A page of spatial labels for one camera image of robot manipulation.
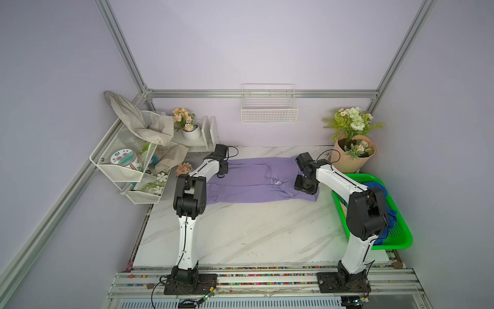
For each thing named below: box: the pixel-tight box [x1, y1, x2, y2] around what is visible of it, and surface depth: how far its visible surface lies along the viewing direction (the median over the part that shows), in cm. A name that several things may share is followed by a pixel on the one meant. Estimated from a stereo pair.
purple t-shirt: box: [207, 157, 320, 204], surface depth 104 cm
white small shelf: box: [170, 115, 221, 153], surface depth 103 cm
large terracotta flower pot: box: [330, 133, 377, 174], surface depth 97 cm
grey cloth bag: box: [103, 90, 175, 147], surface depth 76 cm
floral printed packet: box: [135, 167, 171, 196], surface depth 87 cm
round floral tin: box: [109, 148, 139, 168], surface depth 67 cm
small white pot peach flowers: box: [172, 107, 202, 141], surface depth 98 cm
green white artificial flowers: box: [322, 106, 385, 161], surface depth 91 cm
